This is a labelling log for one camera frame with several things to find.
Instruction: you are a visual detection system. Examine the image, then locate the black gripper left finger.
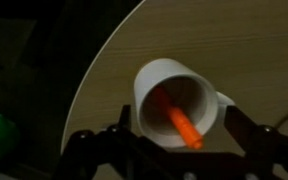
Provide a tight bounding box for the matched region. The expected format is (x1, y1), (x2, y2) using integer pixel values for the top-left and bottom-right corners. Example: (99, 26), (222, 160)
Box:
(51, 104), (145, 180)

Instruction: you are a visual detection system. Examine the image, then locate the white ceramic cup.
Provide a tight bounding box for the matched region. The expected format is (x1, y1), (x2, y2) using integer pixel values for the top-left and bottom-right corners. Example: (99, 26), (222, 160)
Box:
(132, 57), (237, 150)

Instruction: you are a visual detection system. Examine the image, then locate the orange marker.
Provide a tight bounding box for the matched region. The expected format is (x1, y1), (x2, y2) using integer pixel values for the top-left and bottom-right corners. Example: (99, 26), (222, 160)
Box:
(151, 85), (205, 150)

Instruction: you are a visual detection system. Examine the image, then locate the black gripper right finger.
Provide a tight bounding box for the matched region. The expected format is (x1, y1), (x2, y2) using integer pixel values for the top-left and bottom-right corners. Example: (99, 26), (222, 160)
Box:
(223, 104), (288, 180)

